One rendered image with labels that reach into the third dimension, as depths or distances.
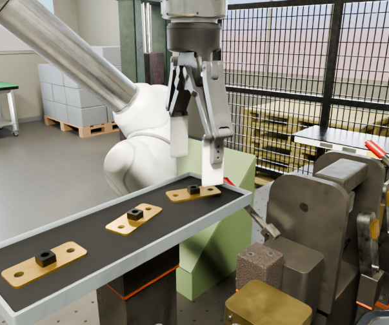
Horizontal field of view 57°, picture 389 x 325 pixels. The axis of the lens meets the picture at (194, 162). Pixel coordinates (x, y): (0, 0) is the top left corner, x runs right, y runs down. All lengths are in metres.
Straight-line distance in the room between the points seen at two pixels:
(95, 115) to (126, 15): 1.84
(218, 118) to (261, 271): 0.22
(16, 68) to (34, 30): 5.88
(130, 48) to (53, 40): 3.32
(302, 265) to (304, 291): 0.04
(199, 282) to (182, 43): 0.73
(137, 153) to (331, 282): 0.56
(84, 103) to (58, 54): 4.50
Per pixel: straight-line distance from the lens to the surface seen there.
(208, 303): 1.07
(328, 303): 0.67
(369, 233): 0.71
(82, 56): 0.97
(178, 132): 0.60
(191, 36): 0.49
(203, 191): 0.58
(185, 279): 1.05
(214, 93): 0.46
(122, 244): 0.46
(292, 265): 0.57
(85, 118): 5.49
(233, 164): 1.10
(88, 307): 1.10
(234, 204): 0.54
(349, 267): 0.80
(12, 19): 0.94
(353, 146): 1.40
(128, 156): 0.94
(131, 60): 4.25
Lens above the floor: 1.40
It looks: 19 degrees down
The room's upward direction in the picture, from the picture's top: straight up
